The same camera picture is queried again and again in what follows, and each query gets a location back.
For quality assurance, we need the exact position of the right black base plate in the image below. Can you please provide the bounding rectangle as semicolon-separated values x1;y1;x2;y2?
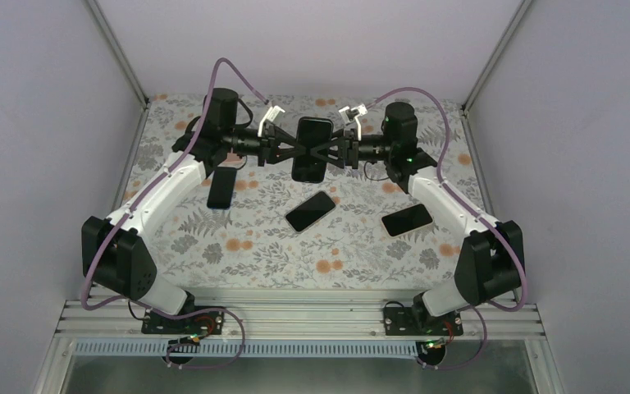
382;301;463;337

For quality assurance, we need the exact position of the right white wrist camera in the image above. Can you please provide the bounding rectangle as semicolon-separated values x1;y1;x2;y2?
338;103;368;129

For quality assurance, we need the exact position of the phone in beige case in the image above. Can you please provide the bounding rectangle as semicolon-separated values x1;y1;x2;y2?
381;204;434;237

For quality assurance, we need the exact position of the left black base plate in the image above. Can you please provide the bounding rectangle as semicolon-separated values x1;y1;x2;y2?
141;305;225;337

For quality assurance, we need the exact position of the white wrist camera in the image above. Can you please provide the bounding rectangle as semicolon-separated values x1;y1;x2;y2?
257;105;285;137
338;103;368;129

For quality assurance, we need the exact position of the floral patterned table mat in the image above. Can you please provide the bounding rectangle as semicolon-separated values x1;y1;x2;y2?
123;94;483;290

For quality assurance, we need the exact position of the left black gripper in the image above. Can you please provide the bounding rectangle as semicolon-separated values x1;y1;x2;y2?
223;122;305;167

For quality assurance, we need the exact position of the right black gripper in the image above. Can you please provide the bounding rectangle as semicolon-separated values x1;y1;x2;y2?
310;128;394;169

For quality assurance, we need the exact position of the aluminium rail frame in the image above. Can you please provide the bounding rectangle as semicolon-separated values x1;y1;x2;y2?
35;289;564;393

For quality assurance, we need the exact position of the blue phone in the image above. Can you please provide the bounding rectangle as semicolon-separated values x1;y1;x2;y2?
207;167;238;209

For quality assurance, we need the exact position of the pink phone case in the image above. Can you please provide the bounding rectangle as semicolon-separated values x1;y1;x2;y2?
221;153;247;168

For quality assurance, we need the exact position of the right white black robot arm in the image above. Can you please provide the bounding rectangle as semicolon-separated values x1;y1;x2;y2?
308;102;526;334

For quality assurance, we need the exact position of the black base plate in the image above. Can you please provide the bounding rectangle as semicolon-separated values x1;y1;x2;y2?
141;305;225;337
382;301;463;337

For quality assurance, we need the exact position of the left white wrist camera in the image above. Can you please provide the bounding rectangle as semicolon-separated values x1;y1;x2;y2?
257;105;285;137

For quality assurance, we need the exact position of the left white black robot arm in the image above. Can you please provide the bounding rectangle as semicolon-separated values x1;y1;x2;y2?
80;88;304;332

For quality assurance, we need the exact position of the phone in clear case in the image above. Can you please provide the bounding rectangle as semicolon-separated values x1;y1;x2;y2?
285;191;336;233

